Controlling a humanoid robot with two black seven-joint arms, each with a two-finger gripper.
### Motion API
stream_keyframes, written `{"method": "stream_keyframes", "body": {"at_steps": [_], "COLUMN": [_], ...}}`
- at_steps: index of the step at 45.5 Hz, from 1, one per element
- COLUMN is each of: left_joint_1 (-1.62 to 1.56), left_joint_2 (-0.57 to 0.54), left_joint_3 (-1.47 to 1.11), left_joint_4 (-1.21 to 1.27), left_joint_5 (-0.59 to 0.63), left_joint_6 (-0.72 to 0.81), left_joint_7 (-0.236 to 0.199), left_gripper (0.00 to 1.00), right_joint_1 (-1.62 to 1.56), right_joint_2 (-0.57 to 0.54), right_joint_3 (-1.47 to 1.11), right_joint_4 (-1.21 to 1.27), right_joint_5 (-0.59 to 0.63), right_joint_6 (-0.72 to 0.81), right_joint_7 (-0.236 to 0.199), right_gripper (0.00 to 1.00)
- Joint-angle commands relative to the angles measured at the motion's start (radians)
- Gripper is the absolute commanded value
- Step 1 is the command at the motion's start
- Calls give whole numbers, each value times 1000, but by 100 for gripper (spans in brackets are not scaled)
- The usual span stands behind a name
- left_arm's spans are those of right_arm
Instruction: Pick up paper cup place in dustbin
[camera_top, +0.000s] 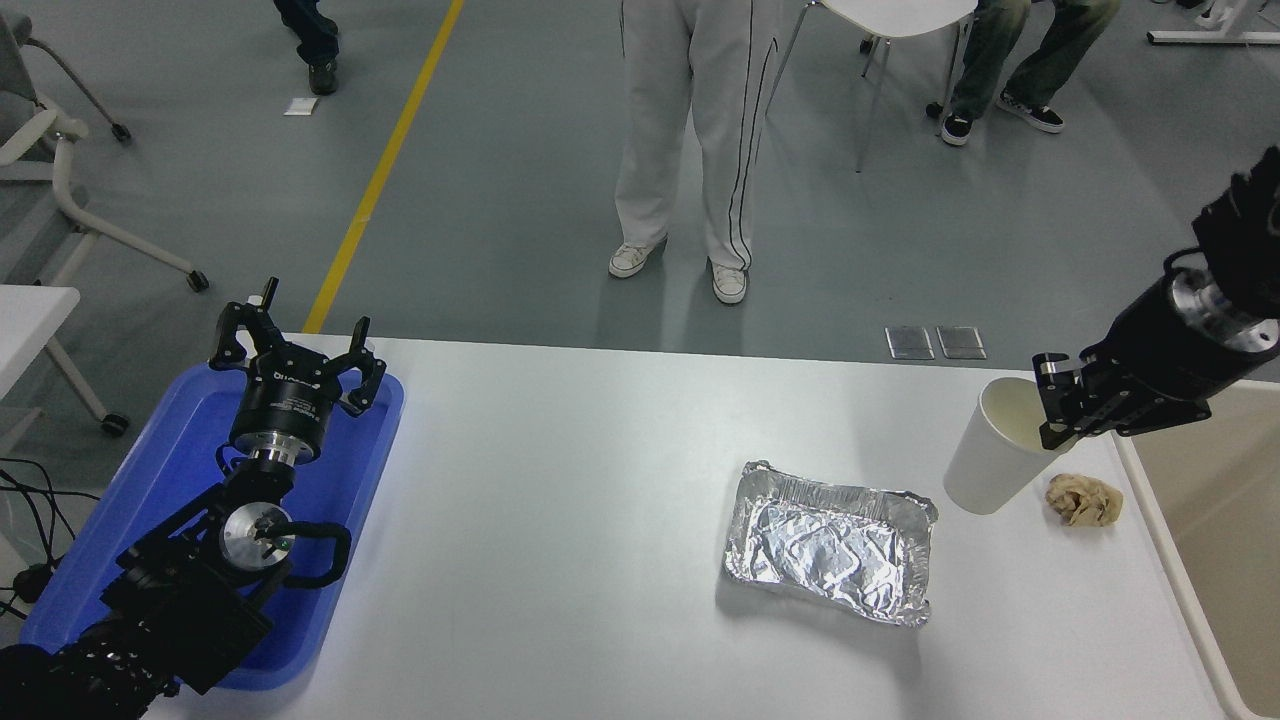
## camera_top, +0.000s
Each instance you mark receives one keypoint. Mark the large pale bin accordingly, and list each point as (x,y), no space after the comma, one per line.
(1220,520)

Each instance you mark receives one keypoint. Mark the white paper cup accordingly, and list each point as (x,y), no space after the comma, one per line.
(990,460)

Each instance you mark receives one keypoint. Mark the blue plastic tray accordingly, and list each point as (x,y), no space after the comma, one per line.
(160,470)

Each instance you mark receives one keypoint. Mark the white paper scrap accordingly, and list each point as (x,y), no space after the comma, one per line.
(301,106)

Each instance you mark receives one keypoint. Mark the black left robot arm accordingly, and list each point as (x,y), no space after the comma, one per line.
(170,600)

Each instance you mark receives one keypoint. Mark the metal floor socket plate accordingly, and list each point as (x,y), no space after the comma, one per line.
(962,342)
(910,343)

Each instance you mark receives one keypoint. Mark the person in dark shoes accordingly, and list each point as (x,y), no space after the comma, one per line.
(315,45)

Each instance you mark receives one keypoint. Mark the white desk base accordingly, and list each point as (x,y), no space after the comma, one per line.
(1215,37)

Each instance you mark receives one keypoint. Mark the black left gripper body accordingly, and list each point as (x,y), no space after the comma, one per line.
(285,405)

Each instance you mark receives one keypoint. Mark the standing person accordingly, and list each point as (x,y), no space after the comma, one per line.
(725,130)

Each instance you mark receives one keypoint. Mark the white chair with metal legs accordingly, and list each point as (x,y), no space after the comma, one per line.
(900,12)

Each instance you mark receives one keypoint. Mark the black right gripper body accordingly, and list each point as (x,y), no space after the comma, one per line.
(1165,355)

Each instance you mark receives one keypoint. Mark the crumpled foil tray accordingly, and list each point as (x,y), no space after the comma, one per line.
(830,545)

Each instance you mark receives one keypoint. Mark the grey office chair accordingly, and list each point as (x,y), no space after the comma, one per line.
(60,190)

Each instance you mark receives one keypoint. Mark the white side table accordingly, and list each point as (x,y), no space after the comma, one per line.
(30,320)

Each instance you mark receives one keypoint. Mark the crumpled tan paper ball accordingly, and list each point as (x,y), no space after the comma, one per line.
(1085,500)

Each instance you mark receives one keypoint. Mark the seated person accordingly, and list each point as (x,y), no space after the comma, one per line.
(1000,50)

